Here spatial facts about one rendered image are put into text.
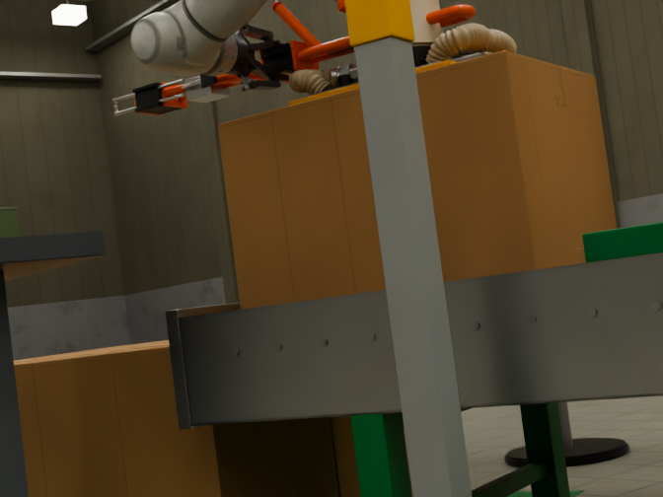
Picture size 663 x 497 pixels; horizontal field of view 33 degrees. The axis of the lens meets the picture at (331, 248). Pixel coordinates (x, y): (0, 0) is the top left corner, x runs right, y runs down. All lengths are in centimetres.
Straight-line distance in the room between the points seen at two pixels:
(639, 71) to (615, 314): 1035
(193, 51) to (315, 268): 43
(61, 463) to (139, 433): 24
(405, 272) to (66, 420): 111
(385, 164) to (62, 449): 117
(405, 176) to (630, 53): 1051
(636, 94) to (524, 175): 1012
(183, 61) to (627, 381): 92
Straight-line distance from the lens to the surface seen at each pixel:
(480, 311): 165
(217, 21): 192
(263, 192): 205
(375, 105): 153
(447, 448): 150
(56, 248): 182
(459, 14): 205
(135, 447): 229
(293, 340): 182
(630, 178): 1193
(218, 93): 235
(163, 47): 192
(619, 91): 1203
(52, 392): 244
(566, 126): 199
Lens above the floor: 58
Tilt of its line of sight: 3 degrees up
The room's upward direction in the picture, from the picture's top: 7 degrees counter-clockwise
